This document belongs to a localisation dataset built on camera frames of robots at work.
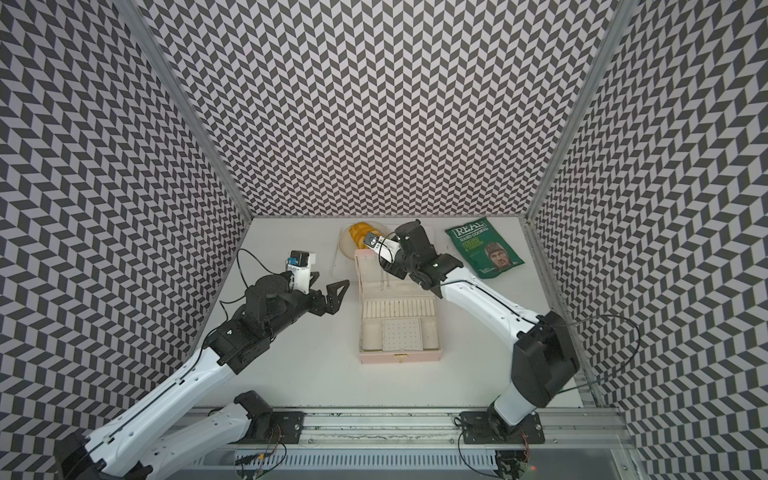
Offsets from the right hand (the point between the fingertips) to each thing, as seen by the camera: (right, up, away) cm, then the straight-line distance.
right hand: (391, 251), depth 82 cm
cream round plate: (-17, +2, +27) cm, 32 cm away
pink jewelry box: (+2, -20, +2) cm, 20 cm away
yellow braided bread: (-13, +6, +26) cm, 30 cm away
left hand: (-15, -7, -10) cm, 19 cm away
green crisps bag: (+32, 0, +23) cm, 39 cm away
